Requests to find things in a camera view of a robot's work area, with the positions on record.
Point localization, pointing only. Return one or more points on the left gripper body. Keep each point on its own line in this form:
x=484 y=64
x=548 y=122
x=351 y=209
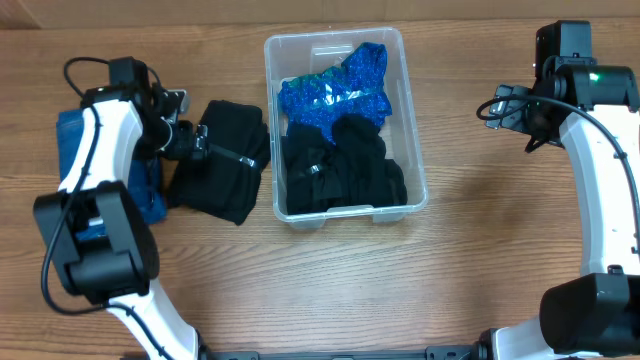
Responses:
x=182 y=147

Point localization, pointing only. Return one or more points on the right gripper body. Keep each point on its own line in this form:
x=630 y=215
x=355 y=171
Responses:
x=526 y=121

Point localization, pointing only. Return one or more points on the blue sparkly garment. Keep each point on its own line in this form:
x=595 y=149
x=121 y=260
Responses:
x=356 y=86

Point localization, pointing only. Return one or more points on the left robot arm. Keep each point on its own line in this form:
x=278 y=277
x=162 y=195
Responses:
x=96 y=238

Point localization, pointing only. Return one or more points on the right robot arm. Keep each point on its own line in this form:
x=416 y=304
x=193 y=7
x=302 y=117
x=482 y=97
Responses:
x=592 y=112

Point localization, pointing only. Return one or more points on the black folded garment with tape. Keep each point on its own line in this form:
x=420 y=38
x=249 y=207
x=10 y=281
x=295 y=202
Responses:
x=225 y=183

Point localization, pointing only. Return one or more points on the folded blue jeans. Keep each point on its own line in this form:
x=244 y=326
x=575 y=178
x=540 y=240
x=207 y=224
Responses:
x=145 y=176

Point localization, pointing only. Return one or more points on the clear plastic storage bin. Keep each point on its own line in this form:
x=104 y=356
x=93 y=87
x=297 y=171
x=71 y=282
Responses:
x=288 y=56

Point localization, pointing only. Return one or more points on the cardboard backdrop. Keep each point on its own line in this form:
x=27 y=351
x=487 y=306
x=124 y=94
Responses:
x=67 y=14

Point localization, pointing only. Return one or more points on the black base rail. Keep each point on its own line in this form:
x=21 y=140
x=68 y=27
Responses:
x=447 y=352

